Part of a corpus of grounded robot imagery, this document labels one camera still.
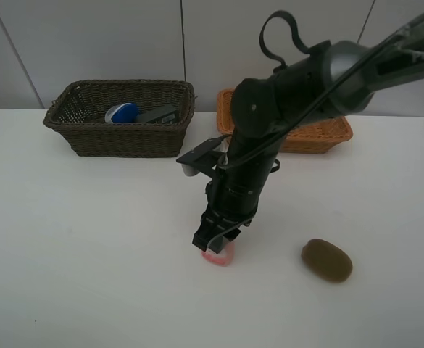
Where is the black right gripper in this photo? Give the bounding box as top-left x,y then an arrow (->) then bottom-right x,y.
192,206 -> 257,254

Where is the pink soap bottle white cap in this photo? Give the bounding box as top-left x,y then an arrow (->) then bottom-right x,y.
201,242 -> 235,267

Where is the brown kiwi fruit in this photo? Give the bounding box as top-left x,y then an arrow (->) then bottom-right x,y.
301,239 -> 353,283

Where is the dark green pump bottle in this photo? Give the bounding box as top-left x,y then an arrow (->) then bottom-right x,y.
136,104 -> 178,125

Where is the white shampoo bottle blue cap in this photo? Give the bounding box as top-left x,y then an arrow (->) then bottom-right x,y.
104,103 -> 139,124

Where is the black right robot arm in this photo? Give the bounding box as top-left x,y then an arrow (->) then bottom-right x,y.
178,10 -> 424,252

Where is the orange wicker basket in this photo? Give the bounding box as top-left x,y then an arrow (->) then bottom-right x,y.
217,89 -> 353,154

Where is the dark brown wicker basket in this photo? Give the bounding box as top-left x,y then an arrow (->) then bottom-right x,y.
43,80 -> 195,158

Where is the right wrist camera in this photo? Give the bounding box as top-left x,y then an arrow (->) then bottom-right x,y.
176,136 -> 228,179

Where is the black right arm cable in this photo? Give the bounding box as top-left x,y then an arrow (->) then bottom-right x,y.
204,10 -> 424,253

